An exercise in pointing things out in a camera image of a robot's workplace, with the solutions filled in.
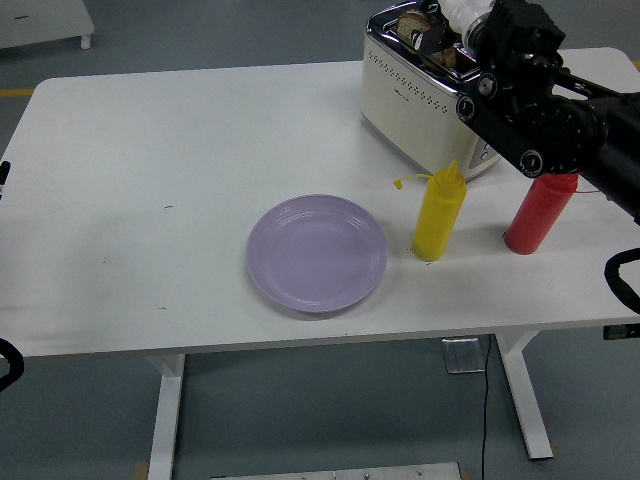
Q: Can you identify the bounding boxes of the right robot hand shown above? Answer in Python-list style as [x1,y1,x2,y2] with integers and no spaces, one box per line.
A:
[412,0,495,54]

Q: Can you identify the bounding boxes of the brown bread slice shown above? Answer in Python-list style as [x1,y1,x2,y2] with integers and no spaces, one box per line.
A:
[397,9,462,70]

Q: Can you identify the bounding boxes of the cream and chrome toaster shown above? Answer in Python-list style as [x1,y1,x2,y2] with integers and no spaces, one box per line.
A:
[360,1,504,182]

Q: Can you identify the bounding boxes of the purple round plate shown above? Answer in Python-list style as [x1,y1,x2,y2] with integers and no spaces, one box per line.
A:
[246,193,390,315]

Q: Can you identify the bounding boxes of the small metal floor plate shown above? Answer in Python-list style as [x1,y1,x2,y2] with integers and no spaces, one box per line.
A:
[440,337,488,375]

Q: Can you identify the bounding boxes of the white cabinet with feet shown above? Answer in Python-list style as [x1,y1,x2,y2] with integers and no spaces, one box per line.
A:
[0,0,96,51]

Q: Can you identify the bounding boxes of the yellow squeeze bottle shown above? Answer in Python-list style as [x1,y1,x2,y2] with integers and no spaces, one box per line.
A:
[393,159,467,263]

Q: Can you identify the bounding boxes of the red squeeze bottle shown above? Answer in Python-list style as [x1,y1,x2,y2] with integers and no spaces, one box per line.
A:
[503,172,615,256]

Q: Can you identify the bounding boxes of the white table leg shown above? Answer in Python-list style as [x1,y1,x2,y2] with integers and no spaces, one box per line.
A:
[492,329,555,461]
[147,353,187,480]

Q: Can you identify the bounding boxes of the black table control panel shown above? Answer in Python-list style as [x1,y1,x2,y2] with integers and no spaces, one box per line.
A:
[602,323,640,342]

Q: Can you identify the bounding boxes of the black floor cable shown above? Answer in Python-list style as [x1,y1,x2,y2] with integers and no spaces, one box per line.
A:
[478,335,492,480]

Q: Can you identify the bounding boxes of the large metal base plate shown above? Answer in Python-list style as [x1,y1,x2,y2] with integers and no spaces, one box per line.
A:
[209,460,462,480]

